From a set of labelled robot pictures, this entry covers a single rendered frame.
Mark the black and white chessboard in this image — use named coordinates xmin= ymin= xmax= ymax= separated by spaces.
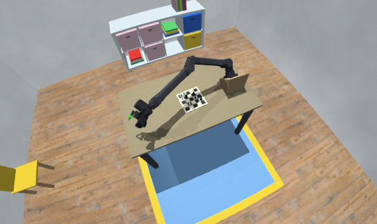
xmin=176 ymin=87 xmax=208 ymax=113

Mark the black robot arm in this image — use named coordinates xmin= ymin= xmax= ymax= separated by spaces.
xmin=134 ymin=56 xmax=238 ymax=129

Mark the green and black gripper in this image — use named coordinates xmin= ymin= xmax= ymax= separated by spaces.
xmin=128 ymin=110 xmax=147 ymax=128

